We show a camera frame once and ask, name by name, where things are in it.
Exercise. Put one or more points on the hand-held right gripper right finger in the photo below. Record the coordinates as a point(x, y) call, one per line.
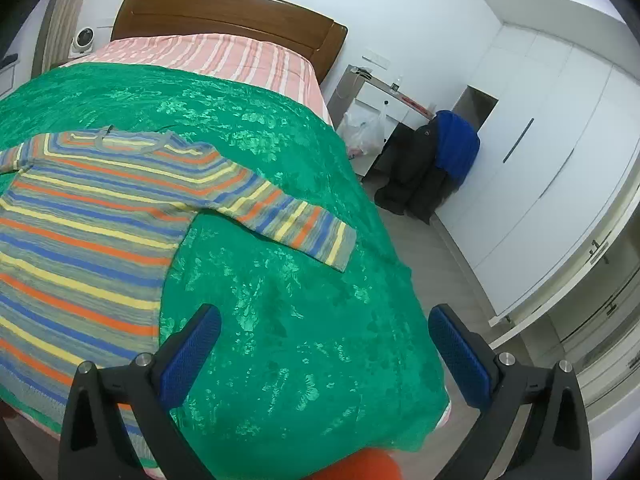
point(457, 352)

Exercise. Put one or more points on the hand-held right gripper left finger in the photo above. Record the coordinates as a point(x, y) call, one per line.
point(196, 342)

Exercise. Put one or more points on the striped knit sweater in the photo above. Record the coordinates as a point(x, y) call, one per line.
point(90, 240)

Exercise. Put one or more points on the green patterned blanket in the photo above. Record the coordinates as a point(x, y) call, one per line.
point(300, 285)

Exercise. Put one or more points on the orange cloth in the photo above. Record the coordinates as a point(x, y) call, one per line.
point(360, 467)

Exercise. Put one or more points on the blue cloth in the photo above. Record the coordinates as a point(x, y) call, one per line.
point(457, 145)

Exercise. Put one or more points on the white wardrobe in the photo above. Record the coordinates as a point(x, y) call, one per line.
point(550, 135)

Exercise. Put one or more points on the clear plastic bag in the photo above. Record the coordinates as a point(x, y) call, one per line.
point(362, 132)

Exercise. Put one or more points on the white bedside desk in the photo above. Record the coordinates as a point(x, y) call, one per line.
point(370, 95)

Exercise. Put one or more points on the pink striped bedsheet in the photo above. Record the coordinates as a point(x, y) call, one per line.
point(225, 55)

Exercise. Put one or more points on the white drawer cabinet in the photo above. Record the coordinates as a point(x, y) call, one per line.
point(6, 82)

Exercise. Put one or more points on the small white fan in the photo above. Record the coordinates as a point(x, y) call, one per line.
point(82, 41)

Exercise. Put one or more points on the brown wooden headboard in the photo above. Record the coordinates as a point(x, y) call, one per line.
point(225, 10)

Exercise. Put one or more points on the beige curtain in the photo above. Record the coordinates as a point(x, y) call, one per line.
point(62, 20)

